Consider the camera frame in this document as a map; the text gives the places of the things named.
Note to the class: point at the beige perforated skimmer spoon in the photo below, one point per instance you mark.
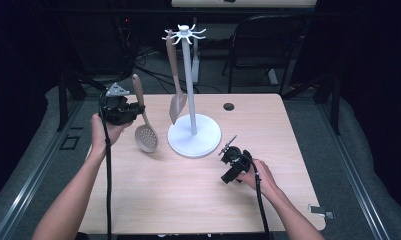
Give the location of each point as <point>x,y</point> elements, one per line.
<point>147,136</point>

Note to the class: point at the black folding chair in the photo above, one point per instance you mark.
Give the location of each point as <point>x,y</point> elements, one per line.
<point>268,33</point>

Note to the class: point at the beige solid turner spatula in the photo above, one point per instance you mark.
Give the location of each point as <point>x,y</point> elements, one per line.
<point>177,103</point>

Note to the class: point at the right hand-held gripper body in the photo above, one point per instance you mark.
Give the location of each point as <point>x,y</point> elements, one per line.
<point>236,158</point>

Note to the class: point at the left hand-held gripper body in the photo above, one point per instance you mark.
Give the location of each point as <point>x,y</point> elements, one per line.
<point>118,111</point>

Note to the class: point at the black metal stand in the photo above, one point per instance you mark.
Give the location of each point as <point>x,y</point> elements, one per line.
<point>63,100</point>
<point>336,106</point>

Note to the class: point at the person's left hand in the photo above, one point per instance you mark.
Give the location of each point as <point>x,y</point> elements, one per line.
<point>111,135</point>

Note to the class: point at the grey table edge bracket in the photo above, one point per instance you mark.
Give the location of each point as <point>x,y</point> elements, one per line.
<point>319,210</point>

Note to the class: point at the aluminium floor rail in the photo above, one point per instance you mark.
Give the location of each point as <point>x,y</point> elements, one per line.
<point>354,173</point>
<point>24,196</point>

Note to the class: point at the person's right hand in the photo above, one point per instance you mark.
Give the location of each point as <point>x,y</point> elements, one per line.
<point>259,178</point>

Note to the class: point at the dark equipment box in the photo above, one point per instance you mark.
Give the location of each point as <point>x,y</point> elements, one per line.
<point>104,50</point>

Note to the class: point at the white utensil stand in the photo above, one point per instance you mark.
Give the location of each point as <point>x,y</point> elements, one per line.
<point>204,140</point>

